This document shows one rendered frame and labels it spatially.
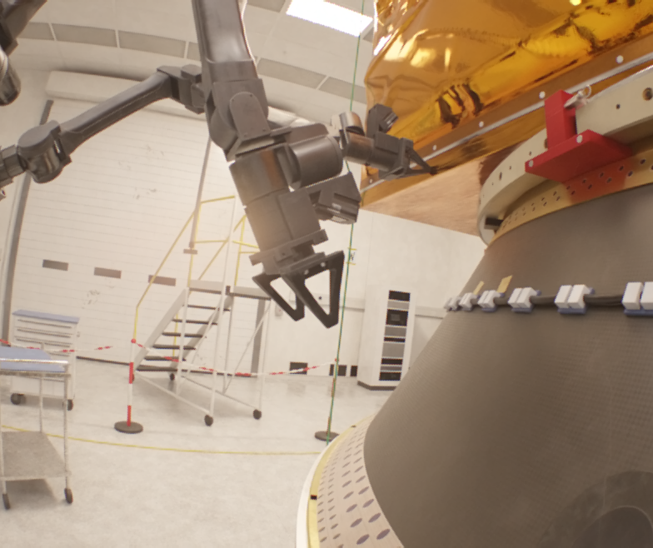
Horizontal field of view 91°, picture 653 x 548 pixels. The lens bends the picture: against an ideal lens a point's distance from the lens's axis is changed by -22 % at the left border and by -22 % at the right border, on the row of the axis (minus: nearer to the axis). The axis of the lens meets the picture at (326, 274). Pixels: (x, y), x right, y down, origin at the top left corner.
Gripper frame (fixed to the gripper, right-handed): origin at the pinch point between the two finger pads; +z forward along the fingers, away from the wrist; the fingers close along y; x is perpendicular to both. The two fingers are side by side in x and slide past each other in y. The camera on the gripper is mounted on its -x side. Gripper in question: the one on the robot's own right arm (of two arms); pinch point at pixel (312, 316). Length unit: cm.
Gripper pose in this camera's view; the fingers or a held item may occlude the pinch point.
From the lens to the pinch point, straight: 48.1
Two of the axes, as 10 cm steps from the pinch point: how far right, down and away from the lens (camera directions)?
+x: -8.4, 3.8, -4.0
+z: 3.5, 9.3, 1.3
